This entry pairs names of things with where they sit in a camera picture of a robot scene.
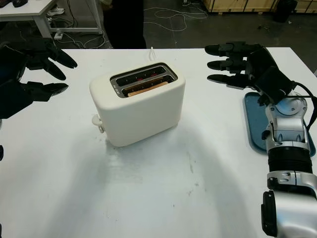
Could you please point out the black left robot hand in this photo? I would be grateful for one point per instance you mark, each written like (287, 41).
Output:
(10, 62)

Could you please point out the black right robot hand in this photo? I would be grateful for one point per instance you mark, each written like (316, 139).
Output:
(260, 59)

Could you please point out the toast slice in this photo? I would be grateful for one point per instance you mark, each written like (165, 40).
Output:
(148, 89)

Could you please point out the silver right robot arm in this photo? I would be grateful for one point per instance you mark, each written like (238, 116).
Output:
(289, 153)

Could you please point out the person in dark trousers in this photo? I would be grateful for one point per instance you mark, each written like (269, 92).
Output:
(123, 24)

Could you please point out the cream two-slot toaster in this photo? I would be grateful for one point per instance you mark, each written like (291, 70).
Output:
(138, 116)

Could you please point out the white background table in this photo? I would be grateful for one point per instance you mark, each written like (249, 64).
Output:
(27, 10)

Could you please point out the blue plastic tray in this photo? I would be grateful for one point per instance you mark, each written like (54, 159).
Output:
(252, 119)

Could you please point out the black object on background table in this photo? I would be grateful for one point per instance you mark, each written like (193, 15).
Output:
(19, 2)

